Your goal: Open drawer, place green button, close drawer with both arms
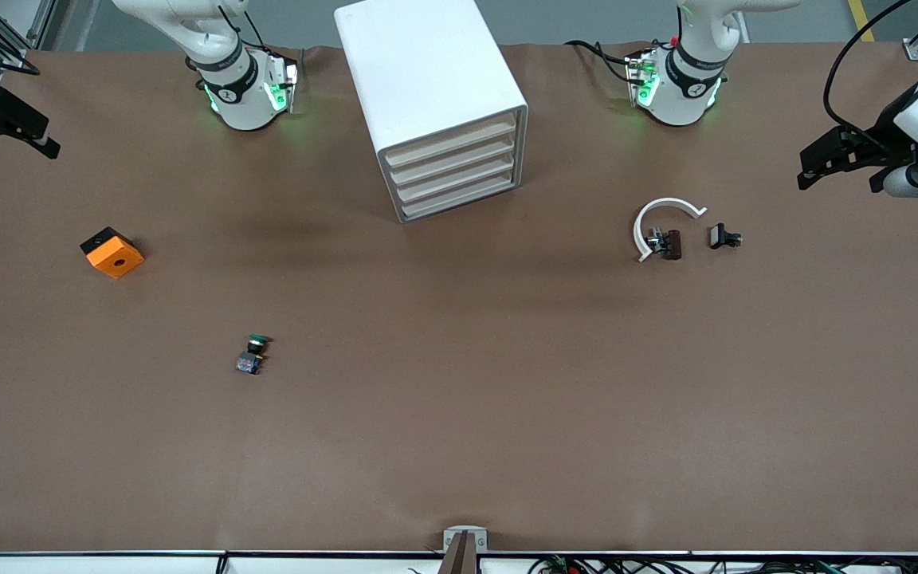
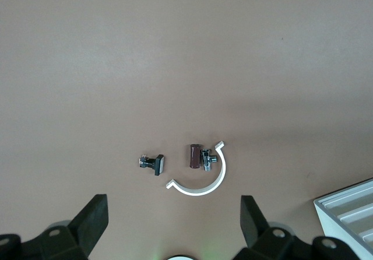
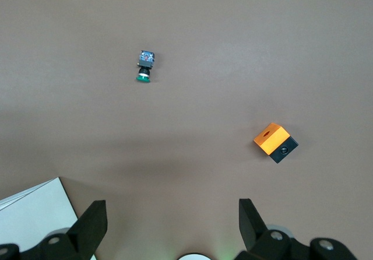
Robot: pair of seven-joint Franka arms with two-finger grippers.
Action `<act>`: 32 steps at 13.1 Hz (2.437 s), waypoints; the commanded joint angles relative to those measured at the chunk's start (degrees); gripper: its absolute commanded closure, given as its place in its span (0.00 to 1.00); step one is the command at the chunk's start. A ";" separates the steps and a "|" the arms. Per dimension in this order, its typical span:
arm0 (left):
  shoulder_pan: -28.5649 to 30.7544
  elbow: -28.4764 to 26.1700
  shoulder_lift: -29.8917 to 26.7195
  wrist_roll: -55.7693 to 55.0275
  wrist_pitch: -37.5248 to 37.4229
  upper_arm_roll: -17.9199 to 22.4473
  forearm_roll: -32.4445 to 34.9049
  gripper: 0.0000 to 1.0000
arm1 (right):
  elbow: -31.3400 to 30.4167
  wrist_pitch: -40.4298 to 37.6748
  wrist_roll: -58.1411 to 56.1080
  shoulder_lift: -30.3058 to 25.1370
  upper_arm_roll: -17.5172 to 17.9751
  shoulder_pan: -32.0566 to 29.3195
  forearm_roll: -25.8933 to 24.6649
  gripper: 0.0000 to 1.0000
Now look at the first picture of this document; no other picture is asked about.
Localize white curved plastic part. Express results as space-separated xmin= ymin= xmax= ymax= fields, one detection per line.
xmin=633 ymin=197 xmax=708 ymax=263

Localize brown upright post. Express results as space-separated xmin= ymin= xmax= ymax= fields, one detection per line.
xmin=437 ymin=532 xmax=481 ymax=574

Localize green push button switch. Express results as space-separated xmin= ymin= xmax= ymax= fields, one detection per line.
xmin=234 ymin=334 xmax=273 ymax=378

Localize orange block with black side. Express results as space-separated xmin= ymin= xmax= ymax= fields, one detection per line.
xmin=80 ymin=226 xmax=146 ymax=281

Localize tangled coloured cables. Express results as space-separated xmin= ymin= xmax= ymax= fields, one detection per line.
xmin=527 ymin=554 xmax=918 ymax=574

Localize grey metal bracket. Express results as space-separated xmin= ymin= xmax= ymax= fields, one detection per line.
xmin=443 ymin=525 xmax=488 ymax=552

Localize black arm base cable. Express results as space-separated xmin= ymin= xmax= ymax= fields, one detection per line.
xmin=218 ymin=4 xmax=302 ymax=65
xmin=564 ymin=38 xmax=640 ymax=85

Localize white table edge rail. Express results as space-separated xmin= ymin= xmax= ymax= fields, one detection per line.
xmin=0 ymin=550 xmax=918 ymax=574

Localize brown table cover sheet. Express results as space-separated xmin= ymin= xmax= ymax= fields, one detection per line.
xmin=0 ymin=41 xmax=918 ymax=556

